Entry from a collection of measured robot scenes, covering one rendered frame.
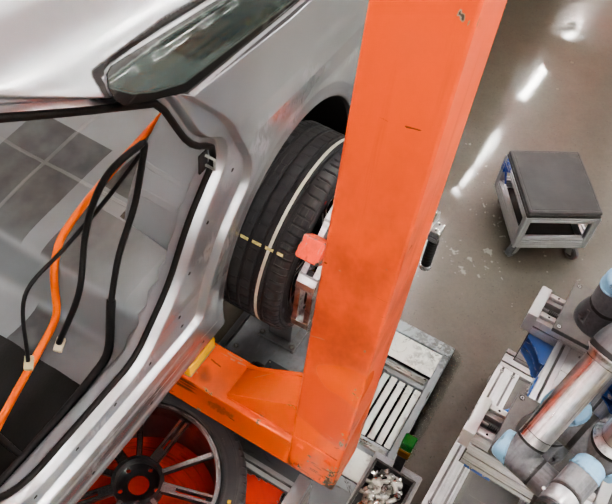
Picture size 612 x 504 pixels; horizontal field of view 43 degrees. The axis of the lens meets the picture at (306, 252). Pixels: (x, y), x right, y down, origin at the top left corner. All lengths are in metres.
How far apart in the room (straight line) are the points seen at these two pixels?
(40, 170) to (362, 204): 1.32
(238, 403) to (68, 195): 0.80
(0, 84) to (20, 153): 1.17
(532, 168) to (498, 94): 1.00
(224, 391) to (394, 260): 1.05
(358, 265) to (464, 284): 2.10
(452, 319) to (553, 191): 0.74
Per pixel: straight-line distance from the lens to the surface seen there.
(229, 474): 2.45
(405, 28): 1.14
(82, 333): 2.36
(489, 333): 3.47
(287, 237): 2.19
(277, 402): 2.20
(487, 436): 2.32
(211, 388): 2.37
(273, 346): 2.99
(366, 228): 1.43
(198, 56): 1.66
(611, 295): 2.44
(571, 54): 5.11
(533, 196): 3.59
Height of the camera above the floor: 2.77
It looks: 51 degrees down
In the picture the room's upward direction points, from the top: 8 degrees clockwise
